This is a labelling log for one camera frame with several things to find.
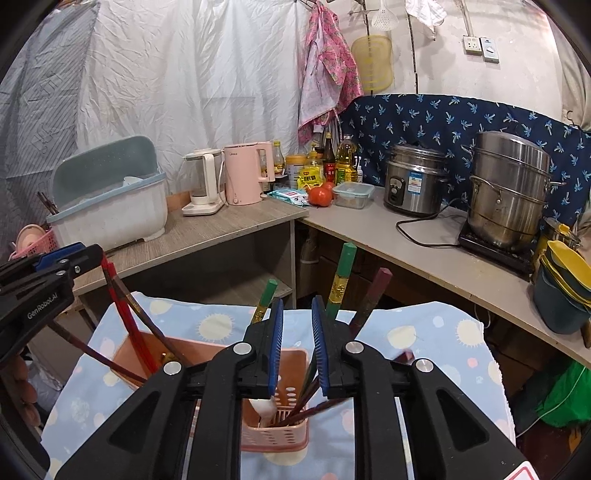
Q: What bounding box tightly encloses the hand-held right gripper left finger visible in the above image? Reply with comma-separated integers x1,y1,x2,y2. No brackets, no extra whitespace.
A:
55,298,284,480

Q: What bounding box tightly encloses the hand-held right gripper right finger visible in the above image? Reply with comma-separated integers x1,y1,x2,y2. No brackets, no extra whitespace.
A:
311,295,518,480

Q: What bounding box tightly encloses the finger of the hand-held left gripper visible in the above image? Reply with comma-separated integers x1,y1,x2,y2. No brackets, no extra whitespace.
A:
0,244,104,296
28,243,88,273

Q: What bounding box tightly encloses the maroon chopstick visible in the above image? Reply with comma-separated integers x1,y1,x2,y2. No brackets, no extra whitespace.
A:
277,350,415,428
348,268,393,340

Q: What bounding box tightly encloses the white ceramic spoon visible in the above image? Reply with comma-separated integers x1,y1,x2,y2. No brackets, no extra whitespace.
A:
249,398,278,428

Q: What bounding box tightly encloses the bright red chopstick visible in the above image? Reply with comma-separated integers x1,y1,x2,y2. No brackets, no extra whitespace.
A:
99,257,160,376

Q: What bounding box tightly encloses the brown wooden chopstick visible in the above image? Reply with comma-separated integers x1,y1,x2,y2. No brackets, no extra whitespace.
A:
110,271,167,365

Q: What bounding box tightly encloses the dark red banded chopstick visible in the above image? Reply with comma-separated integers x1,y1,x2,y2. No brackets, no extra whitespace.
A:
45,319,149,385

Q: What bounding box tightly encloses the pink perforated utensil basket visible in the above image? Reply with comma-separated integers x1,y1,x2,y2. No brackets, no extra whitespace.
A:
112,333,310,453

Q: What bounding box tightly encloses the green chopstick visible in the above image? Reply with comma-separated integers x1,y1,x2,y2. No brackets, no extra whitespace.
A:
300,242,358,402
252,278,279,324

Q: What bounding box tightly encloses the person's left hand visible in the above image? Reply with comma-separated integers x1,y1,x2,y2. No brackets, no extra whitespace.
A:
0,353,40,430

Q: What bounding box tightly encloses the pink lattice basket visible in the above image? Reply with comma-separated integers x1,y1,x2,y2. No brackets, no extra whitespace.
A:
9,228,61,261

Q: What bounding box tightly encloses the pink plate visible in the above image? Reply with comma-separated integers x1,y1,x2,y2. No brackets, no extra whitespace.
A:
15,224,47,250

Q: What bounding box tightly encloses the white dish bin blue lid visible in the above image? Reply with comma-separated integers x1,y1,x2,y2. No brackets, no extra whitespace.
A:
46,135,168,252

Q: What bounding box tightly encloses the blue planet print tablecloth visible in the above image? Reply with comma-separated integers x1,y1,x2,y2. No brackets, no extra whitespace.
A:
41,291,515,480

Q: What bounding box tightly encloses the beige counter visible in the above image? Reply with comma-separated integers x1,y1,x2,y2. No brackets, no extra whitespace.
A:
295,185,591,370

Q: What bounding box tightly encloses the wood grain desk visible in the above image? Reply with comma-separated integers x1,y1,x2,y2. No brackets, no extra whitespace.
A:
69,196,310,301

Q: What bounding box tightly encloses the grey striped tarp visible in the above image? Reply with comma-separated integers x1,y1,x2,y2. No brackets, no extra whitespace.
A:
0,0,100,250

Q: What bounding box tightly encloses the white glass kettle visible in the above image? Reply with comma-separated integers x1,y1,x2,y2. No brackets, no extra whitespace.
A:
181,148,225,217

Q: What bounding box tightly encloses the blue wet wipes pack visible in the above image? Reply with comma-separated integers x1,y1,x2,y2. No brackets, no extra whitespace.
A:
267,187,311,206

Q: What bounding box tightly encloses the clear food container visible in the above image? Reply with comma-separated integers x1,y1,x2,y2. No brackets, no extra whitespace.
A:
332,181,376,209

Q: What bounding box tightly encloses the yellow snack packet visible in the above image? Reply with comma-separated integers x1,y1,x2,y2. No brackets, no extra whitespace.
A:
298,166,325,190

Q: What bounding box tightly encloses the pink electric kettle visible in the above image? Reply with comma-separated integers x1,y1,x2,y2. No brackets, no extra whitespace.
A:
223,142,276,206

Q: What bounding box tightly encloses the yellow tin can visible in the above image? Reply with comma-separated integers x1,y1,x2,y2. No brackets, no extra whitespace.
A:
285,154,308,189

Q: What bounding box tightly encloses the dark sauce bottle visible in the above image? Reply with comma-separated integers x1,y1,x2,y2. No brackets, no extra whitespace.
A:
322,132,337,183

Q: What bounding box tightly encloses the yellow cooking oil bottle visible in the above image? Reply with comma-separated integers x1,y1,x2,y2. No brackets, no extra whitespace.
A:
336,134,361,184

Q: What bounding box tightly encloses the steel rice cooker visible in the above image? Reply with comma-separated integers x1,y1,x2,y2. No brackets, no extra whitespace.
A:
383,143,450,217

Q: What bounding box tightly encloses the black induction cooker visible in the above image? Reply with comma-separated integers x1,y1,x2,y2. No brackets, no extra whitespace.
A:
457,222,539,280

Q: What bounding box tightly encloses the white crinkled sheet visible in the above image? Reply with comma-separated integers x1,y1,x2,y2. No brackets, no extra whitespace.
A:
74,0,324,195

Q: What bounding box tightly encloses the white card red border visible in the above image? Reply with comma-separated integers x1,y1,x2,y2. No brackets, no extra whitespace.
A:
496,462,541,480

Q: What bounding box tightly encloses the stainless steel steamer pot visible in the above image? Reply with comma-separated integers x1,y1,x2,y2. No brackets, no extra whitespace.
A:
462,130,566,252

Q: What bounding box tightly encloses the green bag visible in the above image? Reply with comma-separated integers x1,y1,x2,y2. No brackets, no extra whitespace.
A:
512,357,591,437

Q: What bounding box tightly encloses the dark blue printed cloth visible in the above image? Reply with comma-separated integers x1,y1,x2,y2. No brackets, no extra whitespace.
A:
339,93,591,232

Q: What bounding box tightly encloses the stack of yellow green bowls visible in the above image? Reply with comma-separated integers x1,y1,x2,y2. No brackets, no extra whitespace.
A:
540,240,591,310

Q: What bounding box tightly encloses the small steel pot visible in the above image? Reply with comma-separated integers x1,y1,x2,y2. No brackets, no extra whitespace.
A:
544,217,581,252

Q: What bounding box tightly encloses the pink floral apron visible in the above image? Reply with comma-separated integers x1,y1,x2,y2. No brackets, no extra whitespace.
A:
298,0,365,146

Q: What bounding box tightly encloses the yellow plastic mesh scoop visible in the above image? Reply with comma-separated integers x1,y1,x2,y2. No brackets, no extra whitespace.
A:
351,34,394,93

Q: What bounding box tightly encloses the white slotted ladle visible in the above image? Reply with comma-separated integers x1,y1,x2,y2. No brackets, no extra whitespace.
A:
370,0,402,29

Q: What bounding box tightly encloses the white rag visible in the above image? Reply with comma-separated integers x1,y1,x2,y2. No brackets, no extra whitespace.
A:
405,0,448,33

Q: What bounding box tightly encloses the black power cable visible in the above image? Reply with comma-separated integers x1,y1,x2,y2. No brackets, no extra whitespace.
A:
396,205,465,247

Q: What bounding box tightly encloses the pale blue wall switch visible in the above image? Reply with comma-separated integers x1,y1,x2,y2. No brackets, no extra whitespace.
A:
479,36,501,63

